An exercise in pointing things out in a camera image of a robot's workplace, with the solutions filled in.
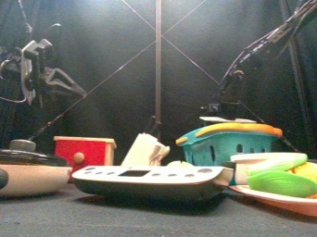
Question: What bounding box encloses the white toy knife block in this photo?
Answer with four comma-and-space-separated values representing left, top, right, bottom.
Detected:
120, 132, 171, 168

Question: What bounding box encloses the red wooden drawer box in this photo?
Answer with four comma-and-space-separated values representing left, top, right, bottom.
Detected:
54, 135, 118, 174

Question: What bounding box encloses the dark pot lid grey knob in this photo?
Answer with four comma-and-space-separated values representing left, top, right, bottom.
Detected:
0, 138, 70, 168

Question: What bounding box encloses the toy corn with green husk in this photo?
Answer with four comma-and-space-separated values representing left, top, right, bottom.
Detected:
246, 153, 317, 199

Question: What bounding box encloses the pink plastic tray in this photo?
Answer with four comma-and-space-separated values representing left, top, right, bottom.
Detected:
227, 184, 317, 218

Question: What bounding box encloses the beige toy pot with lid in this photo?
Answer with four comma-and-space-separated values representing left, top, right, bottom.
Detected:
0, 163, 74, 198

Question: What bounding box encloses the teal basket with orange handle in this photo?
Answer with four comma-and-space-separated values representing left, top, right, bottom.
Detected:
175, 122, 285, 186

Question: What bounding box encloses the thin diagonal frame cord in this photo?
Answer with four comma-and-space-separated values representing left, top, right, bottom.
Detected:
27, 0, 209, 142
120, 0, 221, 85

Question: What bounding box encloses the cream toy pot grey handle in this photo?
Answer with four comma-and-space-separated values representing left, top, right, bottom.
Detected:
166, 159, 195, 168

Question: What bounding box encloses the black toy knife handle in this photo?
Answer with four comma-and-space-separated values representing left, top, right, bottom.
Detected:
142, 115, 158, 137

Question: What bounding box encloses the dark slanted frame pole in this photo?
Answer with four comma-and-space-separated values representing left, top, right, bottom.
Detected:
278, 0, 312, 149

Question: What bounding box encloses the vertical metal frame pole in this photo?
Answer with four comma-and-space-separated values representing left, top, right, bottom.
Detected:
155, 0, 163, 124

